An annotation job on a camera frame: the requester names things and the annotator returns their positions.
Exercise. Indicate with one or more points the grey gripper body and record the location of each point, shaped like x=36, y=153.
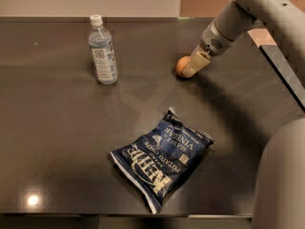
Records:
x=213, y=42

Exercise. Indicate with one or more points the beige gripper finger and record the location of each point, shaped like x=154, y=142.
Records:
x=195, y=63

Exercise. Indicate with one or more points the orange fruit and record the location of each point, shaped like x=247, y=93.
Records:
x=181, y=65

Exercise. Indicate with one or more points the blue potato chips bag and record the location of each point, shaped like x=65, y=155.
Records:
x=157, y=162

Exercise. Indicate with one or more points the clear plastic water bottle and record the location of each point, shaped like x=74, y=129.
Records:
x=102, y=51

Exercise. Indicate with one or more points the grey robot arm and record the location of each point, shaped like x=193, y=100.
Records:
x=279, y=197

